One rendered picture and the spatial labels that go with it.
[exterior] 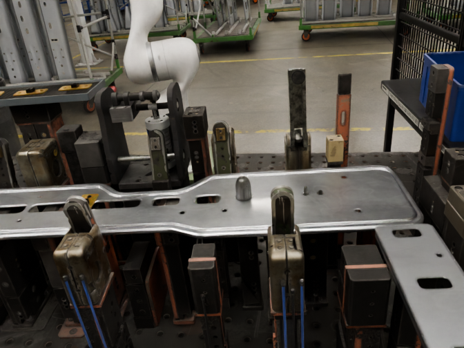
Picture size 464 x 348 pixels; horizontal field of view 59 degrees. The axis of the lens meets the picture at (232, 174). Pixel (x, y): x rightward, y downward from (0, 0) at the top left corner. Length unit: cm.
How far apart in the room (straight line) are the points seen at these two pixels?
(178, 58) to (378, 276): 86
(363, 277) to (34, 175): 77
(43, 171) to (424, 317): 85
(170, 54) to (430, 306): 96
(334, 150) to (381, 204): 18
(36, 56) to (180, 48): 423
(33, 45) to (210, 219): 474
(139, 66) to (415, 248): 90
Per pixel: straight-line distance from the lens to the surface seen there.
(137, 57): 129
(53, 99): 115
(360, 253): 74
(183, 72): 129
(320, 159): 166
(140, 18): 131
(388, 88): 142
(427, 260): 72
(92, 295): 77
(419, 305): 64
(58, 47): 528
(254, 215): 79
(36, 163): 107
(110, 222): 85
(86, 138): 107
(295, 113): 93
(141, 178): 106
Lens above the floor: 144
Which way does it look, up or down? 28 degrees down
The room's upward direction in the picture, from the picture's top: 6 degrees counter-clockwise
